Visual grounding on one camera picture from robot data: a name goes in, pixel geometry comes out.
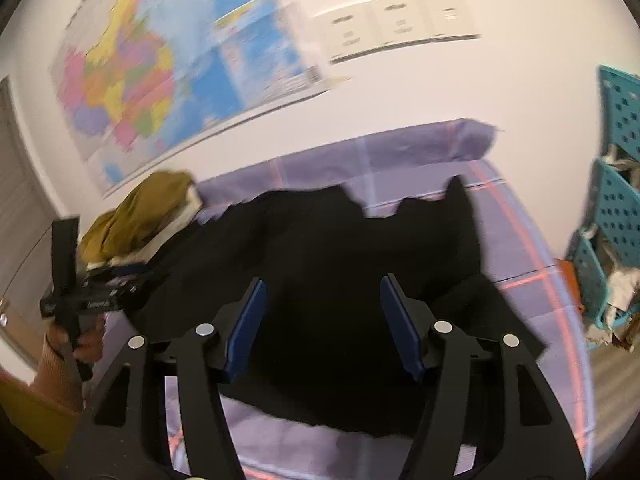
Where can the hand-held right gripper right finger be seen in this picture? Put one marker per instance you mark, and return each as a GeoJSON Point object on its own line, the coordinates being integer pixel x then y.
{"type": "Point", "coordinates": [400, 330]}

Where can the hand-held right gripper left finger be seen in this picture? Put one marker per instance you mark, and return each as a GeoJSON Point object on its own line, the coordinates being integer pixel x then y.
{"type": "Point", "coordinates": [245, 330]}

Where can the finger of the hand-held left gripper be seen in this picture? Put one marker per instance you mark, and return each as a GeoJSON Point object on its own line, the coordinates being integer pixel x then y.
{"type": "Point", "coordinates": [135, 287]}

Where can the black button coat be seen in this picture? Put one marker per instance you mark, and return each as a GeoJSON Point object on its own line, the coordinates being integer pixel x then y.
{"type": "Point", "coordinates": [325, 260]}

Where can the person's left hand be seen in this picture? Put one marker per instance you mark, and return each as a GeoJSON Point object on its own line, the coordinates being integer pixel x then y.
{"type": "Point", "coordinates": [90, 342]}

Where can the mustard brown garment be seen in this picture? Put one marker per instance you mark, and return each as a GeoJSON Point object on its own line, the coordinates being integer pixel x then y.
{"type": "Point", "coordinates": [140, 210]}

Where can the person's mustard yellow top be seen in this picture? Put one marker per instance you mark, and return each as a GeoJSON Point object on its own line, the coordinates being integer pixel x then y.
{"type": "Point", "coordinates": [30, 425]}

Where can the orange object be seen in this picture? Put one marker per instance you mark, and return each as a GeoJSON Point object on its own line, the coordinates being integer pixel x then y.
{"type": "Point", "coordinates": [570, 285]}

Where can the purple checked bed sheet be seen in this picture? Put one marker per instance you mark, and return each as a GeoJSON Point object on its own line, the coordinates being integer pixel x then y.
{"type": "Point", "coordinates": [400, 145]}

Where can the teal perforated plastic rack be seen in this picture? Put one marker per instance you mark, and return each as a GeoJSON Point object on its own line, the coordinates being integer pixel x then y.
{"type": "Point", "coordinates": [620, 210]}

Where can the colourful wall map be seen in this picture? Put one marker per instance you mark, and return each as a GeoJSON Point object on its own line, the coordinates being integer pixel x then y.
{"type": "Point", "coordinates": [150, 60]}

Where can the white wall socket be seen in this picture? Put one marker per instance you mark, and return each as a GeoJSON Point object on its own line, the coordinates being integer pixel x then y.
{"type": "Point", "coordinates": [400, 20]}
{"type": "Point", "coordinates": [447, 12]}
{"type": "Point", "coordinates": [345, 35]}

